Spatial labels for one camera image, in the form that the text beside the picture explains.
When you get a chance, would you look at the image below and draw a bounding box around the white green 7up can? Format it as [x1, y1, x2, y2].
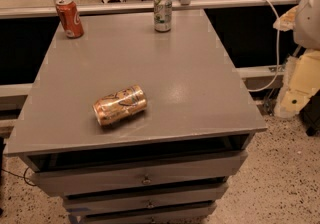
[154, 0, 172, 32]

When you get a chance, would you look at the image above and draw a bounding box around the metal frame rail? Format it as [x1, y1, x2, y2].
[0, 0, 298, 19]

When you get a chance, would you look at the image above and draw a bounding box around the orange gold lying can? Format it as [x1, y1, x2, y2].
[93, 85, 147, 126]

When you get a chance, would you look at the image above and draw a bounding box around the grey drawer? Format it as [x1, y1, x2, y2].
[69, 201, 216, 224]
[31, 150, 248, 196]
[63, 180, 228, 216]

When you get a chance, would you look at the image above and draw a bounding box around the top grey drawer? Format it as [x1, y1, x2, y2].
[31, 150, 248, 196]

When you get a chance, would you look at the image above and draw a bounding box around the black floor cable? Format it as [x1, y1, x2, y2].
[0, 166, 37, 187]

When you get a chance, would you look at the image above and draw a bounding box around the bottom grey drawer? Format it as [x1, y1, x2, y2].
[69, 201, 216, 224]

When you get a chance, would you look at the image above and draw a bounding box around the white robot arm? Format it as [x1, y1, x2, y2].
[273, 0, 320, 118]

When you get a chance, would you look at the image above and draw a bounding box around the white cable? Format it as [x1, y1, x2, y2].
[248, 0, 283, 93]

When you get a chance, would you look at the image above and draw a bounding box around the grey drawer cabinet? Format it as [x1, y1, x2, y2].
[4, 9, 268, 224]

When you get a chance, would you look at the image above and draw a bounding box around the red coke can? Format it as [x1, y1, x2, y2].
[56, 0, 84, 38]

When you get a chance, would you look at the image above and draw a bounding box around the middle grey drawer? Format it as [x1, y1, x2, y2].
[63, 180, 228, 216]

